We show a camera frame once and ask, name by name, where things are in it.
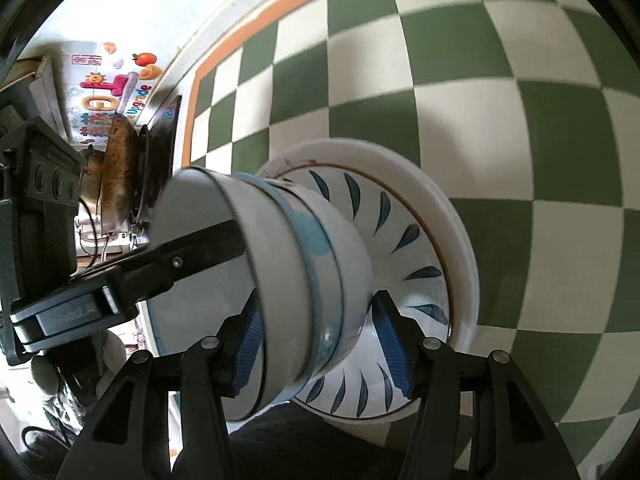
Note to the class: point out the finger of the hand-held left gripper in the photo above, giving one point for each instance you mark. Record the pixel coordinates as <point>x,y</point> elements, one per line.
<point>190,257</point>

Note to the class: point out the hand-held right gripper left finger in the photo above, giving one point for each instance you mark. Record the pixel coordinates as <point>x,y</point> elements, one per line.
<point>250,342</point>

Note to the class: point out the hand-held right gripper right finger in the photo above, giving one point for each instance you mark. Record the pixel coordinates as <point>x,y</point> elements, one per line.
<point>395,345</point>

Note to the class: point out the white bowl with dark rim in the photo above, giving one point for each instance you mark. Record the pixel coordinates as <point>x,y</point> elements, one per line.
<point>280,270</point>

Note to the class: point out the white plate blue leaf pattern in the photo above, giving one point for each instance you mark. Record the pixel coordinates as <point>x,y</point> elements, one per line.
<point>400,260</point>

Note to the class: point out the white plate pink flower print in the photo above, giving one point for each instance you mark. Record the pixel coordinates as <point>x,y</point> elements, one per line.
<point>450,220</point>

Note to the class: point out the metal frying pan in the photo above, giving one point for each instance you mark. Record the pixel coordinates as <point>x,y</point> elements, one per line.
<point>117,170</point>

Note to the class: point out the green and cream checkered mat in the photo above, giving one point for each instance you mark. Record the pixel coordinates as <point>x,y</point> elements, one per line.
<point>500,110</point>

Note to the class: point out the colourful fruit wall sticker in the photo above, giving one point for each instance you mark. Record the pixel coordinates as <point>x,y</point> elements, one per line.
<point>100,95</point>

